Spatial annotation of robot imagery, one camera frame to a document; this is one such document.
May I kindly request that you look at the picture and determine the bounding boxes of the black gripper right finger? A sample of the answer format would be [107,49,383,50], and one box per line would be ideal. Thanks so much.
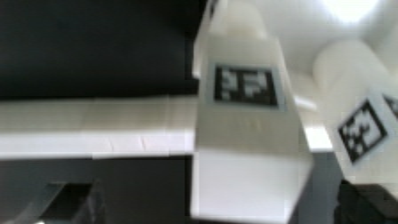
[336,180,398,224]

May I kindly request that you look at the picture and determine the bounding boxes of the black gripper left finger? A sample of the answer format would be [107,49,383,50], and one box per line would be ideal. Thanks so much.
[15,181,109,224]

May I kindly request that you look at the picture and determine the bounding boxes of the white tagged leg block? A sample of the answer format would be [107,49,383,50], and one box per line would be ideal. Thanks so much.
[191,0,313,224]

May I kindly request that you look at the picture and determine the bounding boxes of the white chair leg with tag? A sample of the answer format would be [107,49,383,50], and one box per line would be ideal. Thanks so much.
[313,40,398,188]

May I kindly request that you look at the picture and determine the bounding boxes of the white chair seat part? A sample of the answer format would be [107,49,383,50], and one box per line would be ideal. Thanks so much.
[262,0,361,133]

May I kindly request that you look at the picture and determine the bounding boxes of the white front rail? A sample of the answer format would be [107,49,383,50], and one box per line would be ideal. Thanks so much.
[0,96,198,160]

